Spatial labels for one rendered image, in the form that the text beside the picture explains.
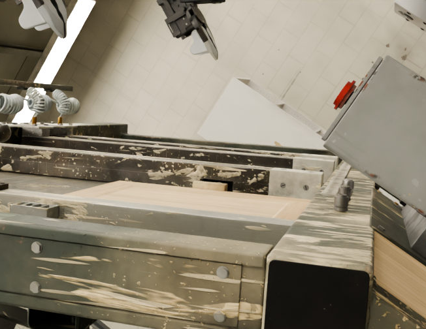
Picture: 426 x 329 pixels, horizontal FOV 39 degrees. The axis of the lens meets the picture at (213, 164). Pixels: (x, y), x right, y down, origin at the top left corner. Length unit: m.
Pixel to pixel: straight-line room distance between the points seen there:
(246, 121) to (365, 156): 4.47
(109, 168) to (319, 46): 5.01
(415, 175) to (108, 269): 0.38
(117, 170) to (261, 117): 3.59
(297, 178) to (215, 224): 0.53
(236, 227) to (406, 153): 0.37
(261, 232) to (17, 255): 0.37
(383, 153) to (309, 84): 5.78
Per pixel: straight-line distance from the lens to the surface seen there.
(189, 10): 1.58
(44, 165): 1.69
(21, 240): 0.82
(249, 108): 5.13
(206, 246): 0.72
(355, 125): 0.68
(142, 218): 1.01
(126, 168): 1.58
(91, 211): 1.04
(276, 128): 5.09
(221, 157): 1.94
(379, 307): 0.71
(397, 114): 0.68
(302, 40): 6.49
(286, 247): 0.75
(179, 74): 6.78
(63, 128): 2.35
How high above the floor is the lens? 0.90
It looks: 10 degrees up
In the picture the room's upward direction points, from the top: 54 degrees counter-clockwise
